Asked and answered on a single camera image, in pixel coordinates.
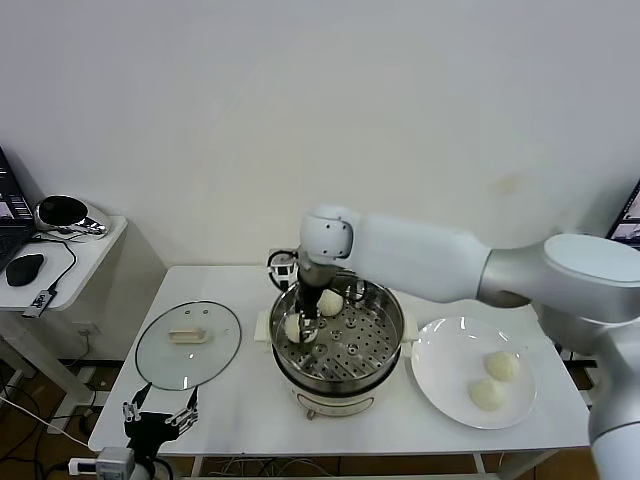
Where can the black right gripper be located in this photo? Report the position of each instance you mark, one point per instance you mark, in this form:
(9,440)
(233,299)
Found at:
(310,290)

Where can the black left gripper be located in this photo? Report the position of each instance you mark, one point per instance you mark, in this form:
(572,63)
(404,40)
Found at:
(150,429)

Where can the white steamed baozi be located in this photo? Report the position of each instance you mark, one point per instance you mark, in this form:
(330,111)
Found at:
(291,327)
(332,304)
(501,365)
(484,394)

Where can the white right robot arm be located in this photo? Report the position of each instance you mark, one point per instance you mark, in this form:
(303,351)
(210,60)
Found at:
(425,265)

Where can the perforated steel steamer basket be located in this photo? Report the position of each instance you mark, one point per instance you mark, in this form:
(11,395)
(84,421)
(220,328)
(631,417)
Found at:
(350,355)

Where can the cream electric cooker base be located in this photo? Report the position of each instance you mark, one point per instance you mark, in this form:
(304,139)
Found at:
(330,405)

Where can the white round plate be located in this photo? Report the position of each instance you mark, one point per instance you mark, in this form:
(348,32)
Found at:
(450,390)

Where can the white side desk with mouse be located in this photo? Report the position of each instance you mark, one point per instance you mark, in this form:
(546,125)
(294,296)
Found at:
(100,260)

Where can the black computer mouse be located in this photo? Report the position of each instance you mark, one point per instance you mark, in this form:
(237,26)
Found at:
(25,270)

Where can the chrome and black headset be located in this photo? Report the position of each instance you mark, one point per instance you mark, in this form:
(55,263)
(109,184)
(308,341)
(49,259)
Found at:
(90,222)

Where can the black laptop beside mouse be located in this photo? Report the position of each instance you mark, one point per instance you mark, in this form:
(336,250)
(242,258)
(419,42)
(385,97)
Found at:
(12,240)

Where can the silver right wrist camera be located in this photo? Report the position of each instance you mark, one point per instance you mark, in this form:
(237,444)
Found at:
(284,270)

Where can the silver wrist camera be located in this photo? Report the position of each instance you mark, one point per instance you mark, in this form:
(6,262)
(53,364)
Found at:
(284,270)
(112,462)

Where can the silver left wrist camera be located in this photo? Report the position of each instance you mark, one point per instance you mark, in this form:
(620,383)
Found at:
(112,462)

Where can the white wall socket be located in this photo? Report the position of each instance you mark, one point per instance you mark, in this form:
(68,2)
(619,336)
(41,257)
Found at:
(89,330)

